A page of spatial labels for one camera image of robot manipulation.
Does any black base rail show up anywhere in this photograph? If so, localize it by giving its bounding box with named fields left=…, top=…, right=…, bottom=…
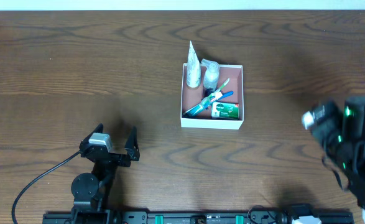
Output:
left=42, top=203, right=354, bottom=224

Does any green white toothbrush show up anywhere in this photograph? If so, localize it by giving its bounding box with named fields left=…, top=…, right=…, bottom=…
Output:
left=200, top=78, right=229, bottom=109

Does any white box with pink interior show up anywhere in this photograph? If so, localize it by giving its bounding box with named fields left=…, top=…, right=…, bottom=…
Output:
left=180, top=63, right=244, bottom=129

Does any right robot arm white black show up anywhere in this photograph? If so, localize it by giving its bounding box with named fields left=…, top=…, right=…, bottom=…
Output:
left=302, top=96, right=365, bottom=212

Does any blue disposable razor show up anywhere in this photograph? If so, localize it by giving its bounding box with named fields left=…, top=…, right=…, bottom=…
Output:
left=222, top=91, right=234, bottom=98

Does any clear pump bottle blue liquid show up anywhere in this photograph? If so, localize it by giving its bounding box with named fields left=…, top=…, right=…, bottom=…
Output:
left=201, top=59, right=219, bottom=97

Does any red green toothpaste tube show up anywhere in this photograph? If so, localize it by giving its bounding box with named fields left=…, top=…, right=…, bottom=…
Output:
left=182, top=102, right=206, bottom=118

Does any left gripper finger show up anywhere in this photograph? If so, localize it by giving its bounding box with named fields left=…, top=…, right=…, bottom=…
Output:
left=81, top=123, right=103, bottom=144
left=124, top=126, right=140, bottom=161

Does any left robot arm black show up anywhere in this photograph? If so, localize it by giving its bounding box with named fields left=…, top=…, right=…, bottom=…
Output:
left=65, top=124, right=140, bottom=224

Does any green white soap box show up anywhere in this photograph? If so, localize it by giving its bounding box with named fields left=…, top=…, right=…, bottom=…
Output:
left=211, top=101, right=239, bottom=120

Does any white conditioner tube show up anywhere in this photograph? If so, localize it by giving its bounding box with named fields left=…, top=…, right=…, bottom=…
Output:
left=187, top=42, right=201, bottom=88

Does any left black cable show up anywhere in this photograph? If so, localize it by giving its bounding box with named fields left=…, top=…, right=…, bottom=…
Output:
left=11, top=151, right=81, bottom=224

